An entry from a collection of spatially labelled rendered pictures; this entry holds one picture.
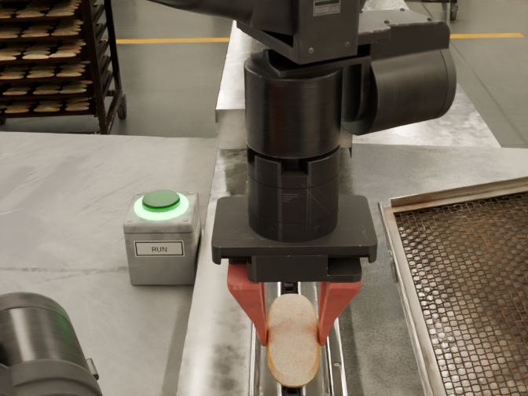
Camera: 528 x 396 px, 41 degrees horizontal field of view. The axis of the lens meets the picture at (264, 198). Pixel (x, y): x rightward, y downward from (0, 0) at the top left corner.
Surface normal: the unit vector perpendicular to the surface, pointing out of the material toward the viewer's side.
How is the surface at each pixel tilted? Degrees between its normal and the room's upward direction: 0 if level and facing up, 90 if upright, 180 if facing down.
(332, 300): 111
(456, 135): 0
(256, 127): 90
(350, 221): 0
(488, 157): 0
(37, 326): 25
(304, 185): 90
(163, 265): 90
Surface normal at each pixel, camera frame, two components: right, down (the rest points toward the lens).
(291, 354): 0.01, -0.80
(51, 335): 0.45, -0.87
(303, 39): 0.43, 0.43
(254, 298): 0.00, 0.76
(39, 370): 0.20, -0.91
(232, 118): -0.01, 0.48
